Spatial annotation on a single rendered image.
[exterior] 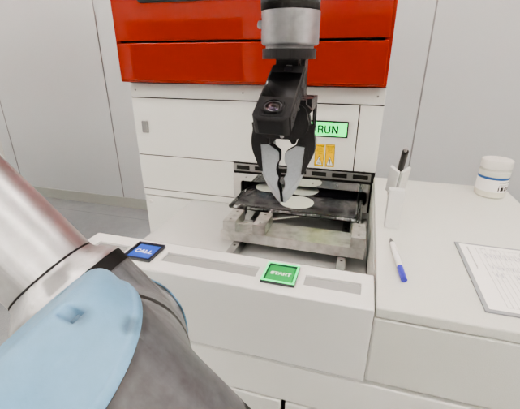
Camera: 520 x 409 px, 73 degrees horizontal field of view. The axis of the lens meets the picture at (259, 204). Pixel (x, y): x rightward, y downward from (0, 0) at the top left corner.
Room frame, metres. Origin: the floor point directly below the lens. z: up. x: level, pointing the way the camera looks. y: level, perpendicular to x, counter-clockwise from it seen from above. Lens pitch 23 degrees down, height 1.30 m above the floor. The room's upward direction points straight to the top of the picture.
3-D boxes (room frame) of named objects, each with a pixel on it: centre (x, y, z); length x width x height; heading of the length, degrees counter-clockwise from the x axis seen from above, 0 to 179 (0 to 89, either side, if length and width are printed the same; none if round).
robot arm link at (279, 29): (0.50, -0.04, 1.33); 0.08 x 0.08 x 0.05
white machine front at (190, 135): (1.13, 0.04, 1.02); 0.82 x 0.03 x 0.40; 74
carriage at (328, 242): (0.80, -0.08, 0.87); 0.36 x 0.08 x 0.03; 74
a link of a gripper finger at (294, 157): (0.50, -0.05, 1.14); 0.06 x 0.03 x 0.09; 164
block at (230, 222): (0.85, 0.07, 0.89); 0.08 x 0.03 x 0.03; 164
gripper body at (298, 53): (0.51, -0.04, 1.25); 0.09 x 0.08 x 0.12; 164
